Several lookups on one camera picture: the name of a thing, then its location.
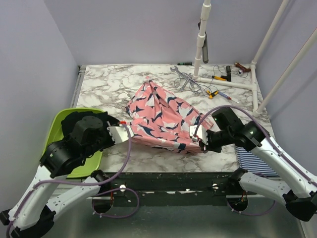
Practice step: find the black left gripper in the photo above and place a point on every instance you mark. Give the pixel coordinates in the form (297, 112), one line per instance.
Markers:
(106, 146)

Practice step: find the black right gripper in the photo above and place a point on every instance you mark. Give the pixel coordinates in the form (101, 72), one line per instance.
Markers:
(210, 146)

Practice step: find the blue white striped garment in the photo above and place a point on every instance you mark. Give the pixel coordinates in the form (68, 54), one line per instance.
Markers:
(253, 164)

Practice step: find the pink patterned garment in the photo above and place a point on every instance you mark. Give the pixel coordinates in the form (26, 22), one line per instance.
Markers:
(161, 120)

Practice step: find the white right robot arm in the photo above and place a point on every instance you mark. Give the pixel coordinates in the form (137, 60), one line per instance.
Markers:
(297, 190)

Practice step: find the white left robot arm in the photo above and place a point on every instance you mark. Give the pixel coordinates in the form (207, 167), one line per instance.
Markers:
(36, 212)

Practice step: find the lime green laundry basket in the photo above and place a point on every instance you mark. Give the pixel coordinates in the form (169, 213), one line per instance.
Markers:
(63, 154)

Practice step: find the black garment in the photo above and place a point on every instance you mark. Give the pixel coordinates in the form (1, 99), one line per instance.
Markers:
(70, 120)

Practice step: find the yellow black pliers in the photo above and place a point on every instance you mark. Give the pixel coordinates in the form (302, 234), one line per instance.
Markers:
(212, 94)

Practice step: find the black T-shaped tool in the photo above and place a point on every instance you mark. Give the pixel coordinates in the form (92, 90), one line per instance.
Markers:
(227, 77)

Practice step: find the chrome combination wrench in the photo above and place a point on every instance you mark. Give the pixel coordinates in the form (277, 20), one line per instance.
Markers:
(177, 71)

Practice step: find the green black precision screwdriver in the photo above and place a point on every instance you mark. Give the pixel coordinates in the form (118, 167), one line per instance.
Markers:
(185, 63)

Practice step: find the white PVC pipe stand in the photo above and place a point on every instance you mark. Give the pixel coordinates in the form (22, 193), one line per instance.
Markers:
(205, 12)

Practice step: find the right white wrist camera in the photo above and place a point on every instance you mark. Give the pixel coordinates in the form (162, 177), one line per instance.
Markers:
(198, 134)

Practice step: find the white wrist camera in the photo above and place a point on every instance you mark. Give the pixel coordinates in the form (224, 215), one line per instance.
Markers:
(121, 133)
(198, 134)

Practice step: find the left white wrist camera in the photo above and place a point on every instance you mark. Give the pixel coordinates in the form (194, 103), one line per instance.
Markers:
(121, 133)

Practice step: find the blue red handled screwdriver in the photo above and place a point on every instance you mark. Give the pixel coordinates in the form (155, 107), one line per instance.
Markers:
(227, 97)

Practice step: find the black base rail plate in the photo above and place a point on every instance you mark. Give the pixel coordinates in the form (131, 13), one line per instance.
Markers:
(169, 189)

